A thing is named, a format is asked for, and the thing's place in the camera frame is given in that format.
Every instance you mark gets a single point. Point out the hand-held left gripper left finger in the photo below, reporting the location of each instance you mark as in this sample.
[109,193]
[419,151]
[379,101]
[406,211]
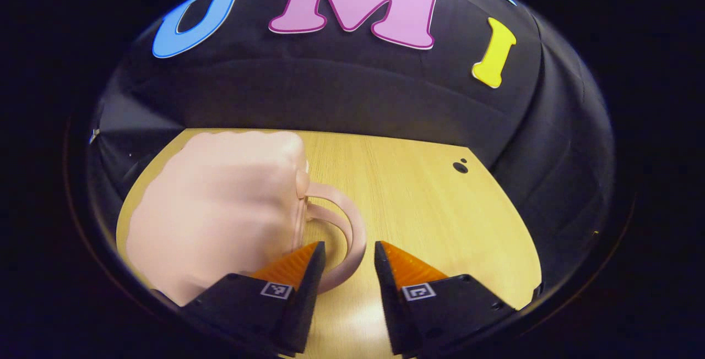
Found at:
[308,293]

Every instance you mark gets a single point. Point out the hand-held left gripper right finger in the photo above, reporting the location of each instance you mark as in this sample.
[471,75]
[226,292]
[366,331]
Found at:
[388,304]

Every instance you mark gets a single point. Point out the pink suitcase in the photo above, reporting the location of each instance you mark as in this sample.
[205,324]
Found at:
[220,210]

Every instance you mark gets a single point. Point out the black backdrop cloth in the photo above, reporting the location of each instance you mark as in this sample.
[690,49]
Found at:
[330,89]

